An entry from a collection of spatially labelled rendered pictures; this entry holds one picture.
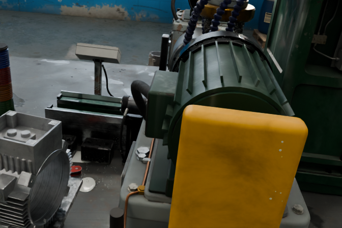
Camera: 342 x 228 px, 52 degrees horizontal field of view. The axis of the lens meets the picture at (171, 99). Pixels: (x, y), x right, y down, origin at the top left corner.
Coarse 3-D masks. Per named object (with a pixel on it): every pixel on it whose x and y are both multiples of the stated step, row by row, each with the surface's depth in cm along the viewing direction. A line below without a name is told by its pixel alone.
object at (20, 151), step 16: (16, 112) 73; (0, 128) 71; (16, 128) 73; (32, 128) 73; (48, 128) 71; (0, 144) 64; (16, 144) 63; (32, 144) 63; (48, 144) 68; (0, 160) 66; (16, 160) 64; (32, 160) 64; (48, 160) 69
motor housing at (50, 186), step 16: (64, 160) 79; (16, 176) 66; (48, 176) 81; (64, 176) 80; (16, 192) 65; (32, 192) 80; (48, 192) 80; (64, 192) 79; (0, 208) 65; (16, 208) 64; (32, 208) 77; (48, 208) 77; (16, 224) 66; (32, 224) 68
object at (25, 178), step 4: (64, 140) 75; (64, 144) 75; (68, 144) 77; (64, 148) 75; (24, 172) 64; (20, 176) 64; (24, 176) 64; (28, 176) 64; (32, 176) 64; (20, 180) 64; (24, 180) 63; (28, 180) 63; (32, 180) 65; (20, 184) 63; (24, 184) 63; (28, 184) 63; (32, 184) 65; (68, 188) 81; (68, 192) 81; (64, 196) 80
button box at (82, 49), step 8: (80, 48) 139; (88, 48) 139; (96, 48) 139; (104, 48) 139; (112, 48) 139; (80, 56) 141; (88, 56) 140; (96, 56) 139; (104, 56) 139; (112, 56) 139; (120, 56) 145
